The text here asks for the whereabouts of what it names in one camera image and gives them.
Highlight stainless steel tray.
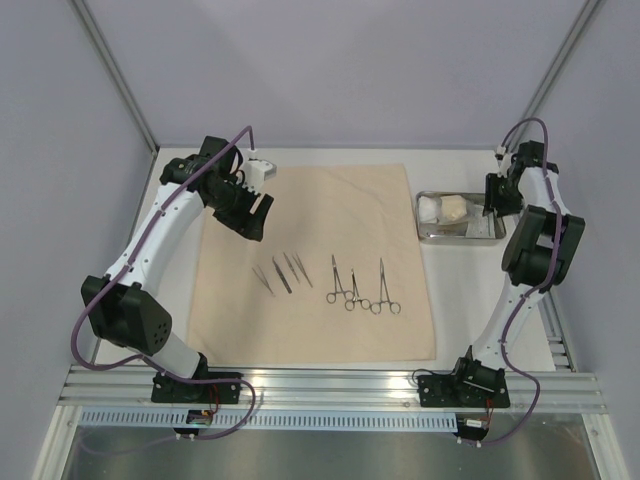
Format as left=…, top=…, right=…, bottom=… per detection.
left=414, top=191, right=507, bottom=245

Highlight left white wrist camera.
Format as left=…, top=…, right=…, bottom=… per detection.
left=241, top=159, right=277, bottom=192

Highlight white gauze pad stack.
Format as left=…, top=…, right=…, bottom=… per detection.
left=417, top=196, right=442, bottom=224

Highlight straight steel tweezers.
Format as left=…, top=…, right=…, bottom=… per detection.
left=282, top=252, right=300, bottom=283

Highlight left aluminium frame post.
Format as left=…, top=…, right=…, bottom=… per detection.
left=68, top=0, right=160, bottom=158

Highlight aluminium frame post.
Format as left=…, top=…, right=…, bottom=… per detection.
left=68, top=0, right=160, bottom=158
left=506, top=0, right=605, bottom=145

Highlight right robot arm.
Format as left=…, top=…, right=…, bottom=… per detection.
left=450, top=141, right=586, bottom=405

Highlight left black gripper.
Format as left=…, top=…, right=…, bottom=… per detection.
left=209, top=175, right=274, bottom=242

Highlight right long needle holder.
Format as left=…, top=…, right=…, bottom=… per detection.
left=370, top=259, right=402, bottom=315

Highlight curved tip steel tweezers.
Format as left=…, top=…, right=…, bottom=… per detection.
left=272, top=256, right=292, bottom=294

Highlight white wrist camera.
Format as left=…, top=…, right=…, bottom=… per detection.
left=241, top=159, right=277, bottom=192
left=495, top=145, right=512, bottom=177

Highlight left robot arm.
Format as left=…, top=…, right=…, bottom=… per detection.
left=80, top=136, right=277, bottom=401

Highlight long pointed steel tweezers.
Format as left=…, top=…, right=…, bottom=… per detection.
left=294, top=253, right=314, bottom=288

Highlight small middle hemostat forceps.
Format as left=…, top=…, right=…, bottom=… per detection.
left=344, top=269, right=371, bottom=311

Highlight beige cloth mat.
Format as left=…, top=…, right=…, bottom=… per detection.
left=187, top=165, right=436, bottom=366

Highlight green mesh packet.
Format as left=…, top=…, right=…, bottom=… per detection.
left=436, top=222, right=467, bottom=237

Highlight suture packet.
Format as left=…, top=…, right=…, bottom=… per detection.
left=465, top=215, right=496, bottom=239

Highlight thin steel tweezers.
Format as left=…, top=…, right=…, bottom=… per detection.
left=252, top=266, right=275, bottom=297

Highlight slotted cable duct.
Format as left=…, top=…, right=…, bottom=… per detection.
left=78, top=408, right=457, bottom=433

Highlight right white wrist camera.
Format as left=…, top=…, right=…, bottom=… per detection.
left=495, top=145, right=512, bottom=177

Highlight left steel hemostat forceps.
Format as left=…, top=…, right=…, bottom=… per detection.
left=326, top=255, right=353, bottom=304

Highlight aluminium mounting rail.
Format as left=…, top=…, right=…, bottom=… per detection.
left=58, top=366, right=607, bottom=414

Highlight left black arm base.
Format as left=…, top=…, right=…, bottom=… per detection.
left=151, top=372, right=242, bottom=404

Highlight right aluminium frame post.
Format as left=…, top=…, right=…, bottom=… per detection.
left=506, top=0, right=605, bottom=145

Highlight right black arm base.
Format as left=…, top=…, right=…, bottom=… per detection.
left=416, top=370, right=511, bottom=409

